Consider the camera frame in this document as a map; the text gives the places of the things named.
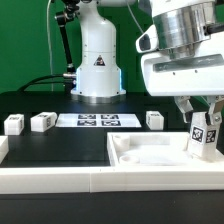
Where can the white square table top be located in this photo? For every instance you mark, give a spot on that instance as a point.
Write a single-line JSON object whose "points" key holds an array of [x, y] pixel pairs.
{"points": [[153, 149]]}

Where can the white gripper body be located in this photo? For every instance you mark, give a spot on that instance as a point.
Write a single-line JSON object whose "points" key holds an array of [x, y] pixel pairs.
{"points": [[201, 75]]}

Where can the white workspace frame wall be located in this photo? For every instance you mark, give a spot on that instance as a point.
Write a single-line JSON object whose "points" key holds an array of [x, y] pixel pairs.
{"points": [[107, 179]]}

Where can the white sheet with fiducial markers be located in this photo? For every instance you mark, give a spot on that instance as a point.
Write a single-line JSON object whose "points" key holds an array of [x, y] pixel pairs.
{"points": [[97, 120]]}

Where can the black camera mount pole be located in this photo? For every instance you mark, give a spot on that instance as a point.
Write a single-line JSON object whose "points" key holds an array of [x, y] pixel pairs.
{"points": [[62, 18]]}

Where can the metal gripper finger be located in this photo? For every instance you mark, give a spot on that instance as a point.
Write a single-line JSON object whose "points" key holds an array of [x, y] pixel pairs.
{"points": [[185, 107], [216, 104]]}

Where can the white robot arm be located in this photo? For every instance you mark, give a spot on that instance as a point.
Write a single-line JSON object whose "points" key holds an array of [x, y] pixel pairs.
{"points": [[182, 53]]}

